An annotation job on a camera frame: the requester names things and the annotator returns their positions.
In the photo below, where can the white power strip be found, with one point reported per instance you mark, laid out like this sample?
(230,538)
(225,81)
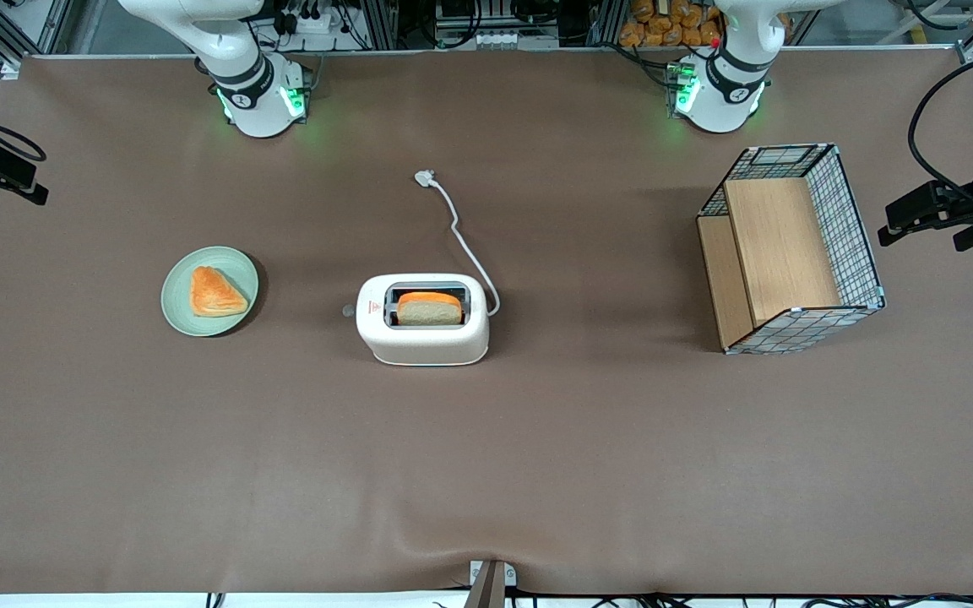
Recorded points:
(317,24)

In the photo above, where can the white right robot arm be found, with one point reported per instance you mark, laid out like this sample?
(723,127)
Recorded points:
(254,101)

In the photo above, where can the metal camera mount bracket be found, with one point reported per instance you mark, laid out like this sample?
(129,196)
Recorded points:
(491,584)

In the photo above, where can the white two-slot toaster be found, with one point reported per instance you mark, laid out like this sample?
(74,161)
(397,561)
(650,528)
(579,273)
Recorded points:
(423,344)

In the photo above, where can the triangular orange puff pastry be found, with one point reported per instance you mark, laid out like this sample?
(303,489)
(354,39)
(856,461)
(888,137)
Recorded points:
(214,293)

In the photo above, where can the wooden step shelf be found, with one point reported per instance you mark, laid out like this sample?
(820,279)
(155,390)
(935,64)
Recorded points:
(782,245)

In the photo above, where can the pale green round plate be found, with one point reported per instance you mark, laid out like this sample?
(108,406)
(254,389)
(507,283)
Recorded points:
(178,295)

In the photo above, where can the brown table mat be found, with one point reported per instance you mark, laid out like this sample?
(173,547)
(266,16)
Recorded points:
(537,464)

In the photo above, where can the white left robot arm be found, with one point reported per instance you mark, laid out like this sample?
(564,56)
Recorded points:
(719,93)

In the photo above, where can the bread slice with orange crust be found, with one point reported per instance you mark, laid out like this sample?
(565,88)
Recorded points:
(429,311)

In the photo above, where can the bag of bread rolls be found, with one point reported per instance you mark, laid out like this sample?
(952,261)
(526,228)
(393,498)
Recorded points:
(655,25)

